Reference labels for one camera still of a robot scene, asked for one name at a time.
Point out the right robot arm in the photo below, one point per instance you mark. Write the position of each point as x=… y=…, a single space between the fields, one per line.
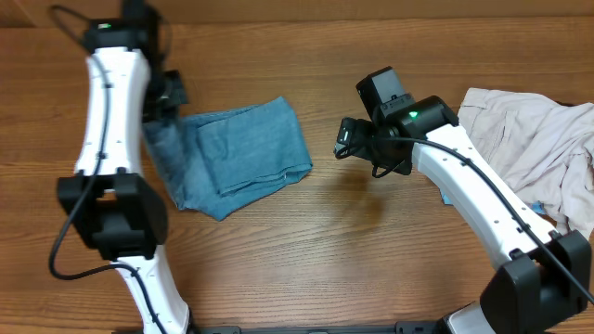
x=542 y=276

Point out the light blue denim jeans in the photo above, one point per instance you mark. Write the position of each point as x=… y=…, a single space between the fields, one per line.
x=219 y=162

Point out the beige cotton trousers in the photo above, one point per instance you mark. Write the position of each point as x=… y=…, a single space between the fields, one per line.
x=542 y=149

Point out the blue printed t-shirt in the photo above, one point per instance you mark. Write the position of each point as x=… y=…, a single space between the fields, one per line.
x=536 y=207

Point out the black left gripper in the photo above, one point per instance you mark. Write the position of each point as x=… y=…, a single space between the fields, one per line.
x=173 y=96

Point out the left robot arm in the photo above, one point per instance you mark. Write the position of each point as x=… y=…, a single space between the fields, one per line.
x=107 y=200

